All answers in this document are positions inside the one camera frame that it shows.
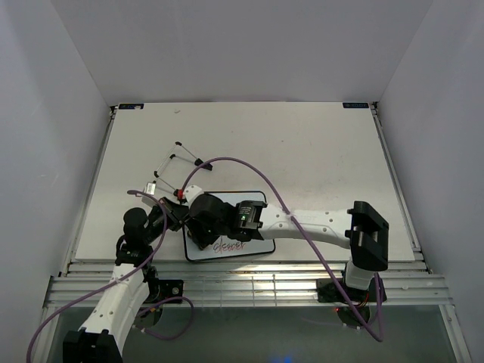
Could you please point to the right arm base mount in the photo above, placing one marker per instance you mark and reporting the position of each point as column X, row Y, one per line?
column 327, row 292

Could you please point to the small whiteboard black frame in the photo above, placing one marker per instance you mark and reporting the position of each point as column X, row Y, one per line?
column 224, row 247

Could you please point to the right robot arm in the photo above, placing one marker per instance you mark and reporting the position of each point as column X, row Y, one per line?
column 360, row 229

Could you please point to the blue corner label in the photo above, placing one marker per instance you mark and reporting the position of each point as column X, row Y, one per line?
column 131, row 106
column 355, row 105

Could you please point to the left blue corner label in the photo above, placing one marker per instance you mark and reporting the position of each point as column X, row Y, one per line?
column 131, row 106

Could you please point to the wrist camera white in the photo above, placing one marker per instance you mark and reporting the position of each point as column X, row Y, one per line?
column 150, row 188
column 189, row 194

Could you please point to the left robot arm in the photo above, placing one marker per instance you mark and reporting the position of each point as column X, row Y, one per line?
column 134, row 290

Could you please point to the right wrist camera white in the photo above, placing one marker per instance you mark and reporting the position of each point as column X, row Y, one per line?
column 189, row 194

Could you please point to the wire whiteboard stand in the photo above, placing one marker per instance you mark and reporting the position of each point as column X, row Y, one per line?
column 176, row 161

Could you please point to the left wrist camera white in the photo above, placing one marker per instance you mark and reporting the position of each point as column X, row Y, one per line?
column 150, row 188

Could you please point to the aluminium frame rail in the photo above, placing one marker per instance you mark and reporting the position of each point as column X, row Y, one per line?
column 236, row 284

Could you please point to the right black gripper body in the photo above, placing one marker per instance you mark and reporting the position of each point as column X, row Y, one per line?
column 204, row 234

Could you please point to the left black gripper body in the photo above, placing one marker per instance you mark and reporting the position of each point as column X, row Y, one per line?
column 156, row 224

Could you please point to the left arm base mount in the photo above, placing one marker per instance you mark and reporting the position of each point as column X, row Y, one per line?
column 164, row 289

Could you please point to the right blue corner label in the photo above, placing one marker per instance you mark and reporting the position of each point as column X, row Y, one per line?
column 355, row 105

